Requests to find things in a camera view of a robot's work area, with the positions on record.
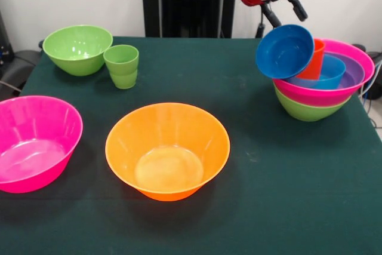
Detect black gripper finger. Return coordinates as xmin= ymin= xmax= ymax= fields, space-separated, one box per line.
xmin=261 ymin=2 xmax=283 ymax=29
xmin=288 ymin=0 xmax=309 ymax=22

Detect dark blue bowl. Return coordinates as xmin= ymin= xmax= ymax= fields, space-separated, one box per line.
xmin=255 ymin=24 xmax=316 ymax=79

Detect orange-red plastic cup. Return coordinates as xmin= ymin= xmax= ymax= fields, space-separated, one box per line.
xmin=297 ymin=39 xmax=326 ymax=81

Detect pink plastic bowl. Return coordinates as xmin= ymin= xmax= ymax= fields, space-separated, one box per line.
xmin=0 ymin=95 xmax=84 ymax=194
xmin=272 ymin=38 xmax=375 ymax=107

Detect translucent blue bowl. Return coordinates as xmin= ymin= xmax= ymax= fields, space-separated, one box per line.
xmin=285 ymin=53 xmax=347 ymax=90

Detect purple plastic bowl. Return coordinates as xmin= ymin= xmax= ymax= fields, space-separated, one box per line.
xmin=285 ymin=52 xmax=366 ymax=91

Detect orange plastic bowl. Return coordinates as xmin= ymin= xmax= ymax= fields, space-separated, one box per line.
xmin=104 ymin=102 xmax=231 ymax=202

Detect green plastic bowl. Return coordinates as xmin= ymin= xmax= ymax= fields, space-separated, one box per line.
xmin=273 ymin=86 xmax=353 ymax=122
xmin=42 ymin=24 xmax=113 ymax=77

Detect green plastic cup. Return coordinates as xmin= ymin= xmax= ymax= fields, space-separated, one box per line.
xmin=103 ymin=44 xmax=140 ymax=90

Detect dark green tablecloth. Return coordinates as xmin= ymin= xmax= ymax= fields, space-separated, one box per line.
xmin=0 ymin=36 xmax=382 ymax=255

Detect black equipment box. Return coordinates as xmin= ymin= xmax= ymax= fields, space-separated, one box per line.
xmin=0 ymin=10 xmax=14 ymax=70

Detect black wall cable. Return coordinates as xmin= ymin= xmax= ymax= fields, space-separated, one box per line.
xmin=255 ymin=13 xmax=266 ymax=39

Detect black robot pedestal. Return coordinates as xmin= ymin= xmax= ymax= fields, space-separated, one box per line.
xmin=137 ymin=0 xmax=241 ymax=39

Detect grey cable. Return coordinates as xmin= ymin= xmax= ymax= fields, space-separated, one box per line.
xmin=0 ymin=80 xmax=23 ymax=93

